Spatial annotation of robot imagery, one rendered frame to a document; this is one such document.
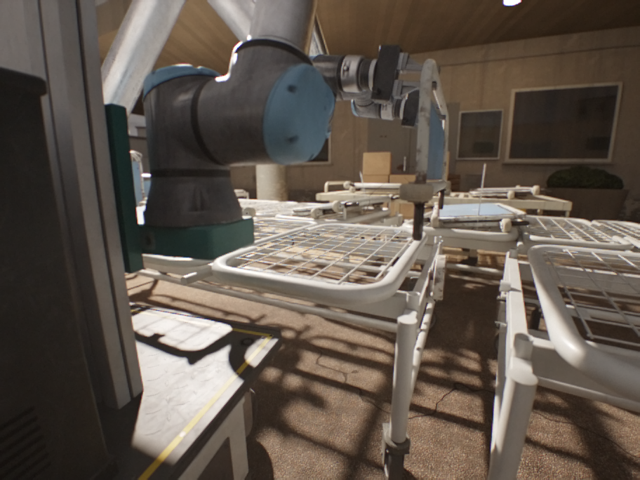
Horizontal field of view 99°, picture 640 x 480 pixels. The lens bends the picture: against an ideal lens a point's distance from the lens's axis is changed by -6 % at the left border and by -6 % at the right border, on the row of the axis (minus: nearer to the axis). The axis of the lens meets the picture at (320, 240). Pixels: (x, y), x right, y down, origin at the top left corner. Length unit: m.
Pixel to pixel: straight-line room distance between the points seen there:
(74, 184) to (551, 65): 7.18
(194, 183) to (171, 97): 0.15
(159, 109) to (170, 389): 0.53
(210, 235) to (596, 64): 7.24
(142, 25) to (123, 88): 0.17
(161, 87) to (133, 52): 0.46
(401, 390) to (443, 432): 0.40
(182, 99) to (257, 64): 0.14
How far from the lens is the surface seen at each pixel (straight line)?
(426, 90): 0.66
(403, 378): 0.69
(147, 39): 1.06
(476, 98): 7.02
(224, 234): 0.57
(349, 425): 1.05
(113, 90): 1.06
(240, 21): 0.82
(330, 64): 0.88
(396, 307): 0.76
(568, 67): 7.32
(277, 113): 0.45
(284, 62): 0.52
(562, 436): 1.23
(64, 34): 0.62
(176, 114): 0.57
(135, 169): 2.46
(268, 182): 5.67
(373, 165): 4.52
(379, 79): 0.85
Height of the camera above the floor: 0.73
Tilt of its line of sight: 12 degrees down
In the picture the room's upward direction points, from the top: straight up
